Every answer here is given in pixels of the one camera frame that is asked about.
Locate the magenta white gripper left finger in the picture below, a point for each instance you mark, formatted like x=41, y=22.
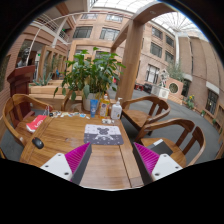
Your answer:
x=70, y=166

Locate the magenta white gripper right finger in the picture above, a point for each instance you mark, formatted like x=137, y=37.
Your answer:
x=153, y=166

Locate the grey bear mouse pad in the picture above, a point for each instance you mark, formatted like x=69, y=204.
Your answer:
x=102, y=135

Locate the black computer mouse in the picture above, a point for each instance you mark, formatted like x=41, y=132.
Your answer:
x=37, y=143

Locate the wooden chair near right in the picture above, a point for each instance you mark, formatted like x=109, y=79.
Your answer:
x=182, y=136

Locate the wooden chair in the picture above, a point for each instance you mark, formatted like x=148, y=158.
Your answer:
x=159, y=109
x=17, y=113
x=182, y=136

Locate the red white book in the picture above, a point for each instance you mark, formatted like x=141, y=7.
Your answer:
x=32, y=126

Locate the wooden chair far right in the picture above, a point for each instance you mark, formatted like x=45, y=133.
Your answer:
x=159, y=109

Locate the blue tube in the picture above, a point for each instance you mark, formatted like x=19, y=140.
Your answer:
x=93, y=107

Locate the yellow liquid bottle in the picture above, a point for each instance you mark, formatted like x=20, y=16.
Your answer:
x=104, y=106

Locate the white pump bottle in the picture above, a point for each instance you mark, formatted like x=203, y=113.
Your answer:
x=116, y=110

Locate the wooden chair left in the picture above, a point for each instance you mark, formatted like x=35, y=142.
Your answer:
x=17, y=113

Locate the green potted plant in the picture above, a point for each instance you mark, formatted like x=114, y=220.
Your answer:
x=89, y=77

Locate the white statue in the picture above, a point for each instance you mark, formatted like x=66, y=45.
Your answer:
x=164, y=76

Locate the dark red wooden podium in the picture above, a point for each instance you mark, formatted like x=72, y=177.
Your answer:
x=20, y=79

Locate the wooden pillar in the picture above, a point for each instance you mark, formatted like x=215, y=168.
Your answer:
x=132, y=35

